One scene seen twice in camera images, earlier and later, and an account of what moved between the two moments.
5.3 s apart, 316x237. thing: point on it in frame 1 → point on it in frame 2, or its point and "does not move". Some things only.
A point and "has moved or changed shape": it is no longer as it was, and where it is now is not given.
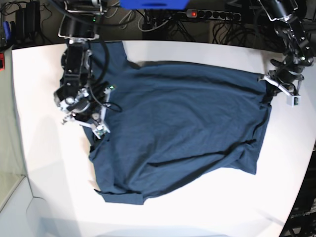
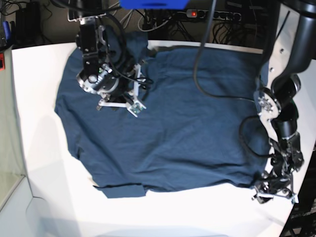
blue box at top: [154, 4] does not move
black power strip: [213, 14] does not move
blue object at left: [7, 29] does not move
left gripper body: [85, 117] → [125, 95]
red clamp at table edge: [2, 67] does not move
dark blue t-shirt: [171, 120] has moved or changed shape
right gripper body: [291, 88] → [277, 181]
